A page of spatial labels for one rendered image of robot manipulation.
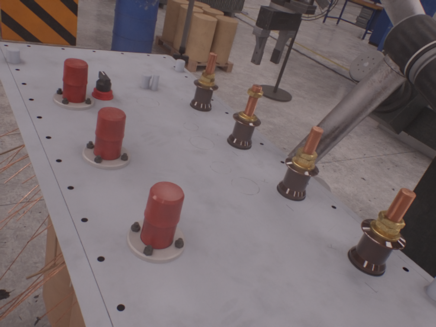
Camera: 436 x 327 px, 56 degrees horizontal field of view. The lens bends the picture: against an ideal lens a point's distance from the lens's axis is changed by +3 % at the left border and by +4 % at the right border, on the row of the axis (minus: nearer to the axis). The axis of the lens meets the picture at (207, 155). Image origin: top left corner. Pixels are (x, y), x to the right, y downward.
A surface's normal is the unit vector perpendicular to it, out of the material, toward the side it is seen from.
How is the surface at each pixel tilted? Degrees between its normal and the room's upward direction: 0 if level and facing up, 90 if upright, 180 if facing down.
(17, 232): 0
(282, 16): 90
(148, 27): 90
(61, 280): 90
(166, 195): 4
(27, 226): 0
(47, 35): 90
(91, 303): 11
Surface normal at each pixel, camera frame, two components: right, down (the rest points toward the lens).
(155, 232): -0.21, 0.46
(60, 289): -0.47, 0.34
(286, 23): 0.63, 0.52
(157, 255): 0.23, -0.84
